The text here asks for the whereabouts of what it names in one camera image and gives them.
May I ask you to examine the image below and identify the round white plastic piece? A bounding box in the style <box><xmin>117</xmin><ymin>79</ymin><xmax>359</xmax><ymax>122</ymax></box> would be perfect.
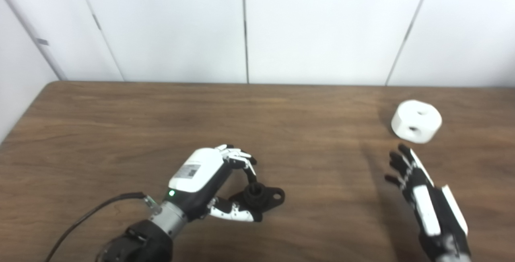
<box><xmin>391</xmin><ymin>100</ymin><xmax>443</xmax><ymax>144</ymax></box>

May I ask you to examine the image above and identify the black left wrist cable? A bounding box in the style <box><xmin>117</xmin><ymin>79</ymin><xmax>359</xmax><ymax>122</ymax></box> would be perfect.
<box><xmin>43</xmin><ymin>192</ymin><xmax>158</xmax><ymax>262</ymax></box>

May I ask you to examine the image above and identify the black plastic holder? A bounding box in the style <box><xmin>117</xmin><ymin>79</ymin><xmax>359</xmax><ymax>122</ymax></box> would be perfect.
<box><xmin>229</xmin><ymin>182</ymin><xmax>285</xmax><ymax>222</ymax></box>

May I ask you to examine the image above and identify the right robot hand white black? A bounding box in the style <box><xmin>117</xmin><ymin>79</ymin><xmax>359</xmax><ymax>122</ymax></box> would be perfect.
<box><xmin>384</xmin><ymin>144</ymin><xmax>471</xmax><ymax>262</ymax></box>

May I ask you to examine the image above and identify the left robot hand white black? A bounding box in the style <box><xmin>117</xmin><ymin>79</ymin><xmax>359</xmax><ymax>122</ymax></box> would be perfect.
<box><xmin>163</xmin><ymin>144</ymin><xmax>263</xmax><ymax>223</ymax></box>

